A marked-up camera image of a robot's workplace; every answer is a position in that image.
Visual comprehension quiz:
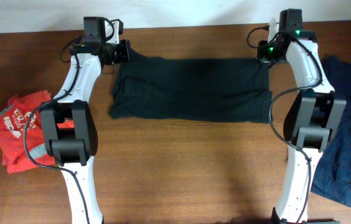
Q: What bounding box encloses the black t-shirt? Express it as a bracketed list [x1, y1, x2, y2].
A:
[109, 50, 272, 124]

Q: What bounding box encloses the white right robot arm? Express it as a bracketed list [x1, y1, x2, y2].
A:
[257, 9, 346, 223]

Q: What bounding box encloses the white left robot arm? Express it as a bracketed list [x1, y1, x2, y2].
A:
[39, 17, 129, 224]

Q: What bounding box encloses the blue folded garment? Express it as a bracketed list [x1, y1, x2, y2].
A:
[311, 56, 351, 208]

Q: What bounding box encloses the red folded t-shirt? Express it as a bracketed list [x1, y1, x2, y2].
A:
[0, 90, 55, 174]

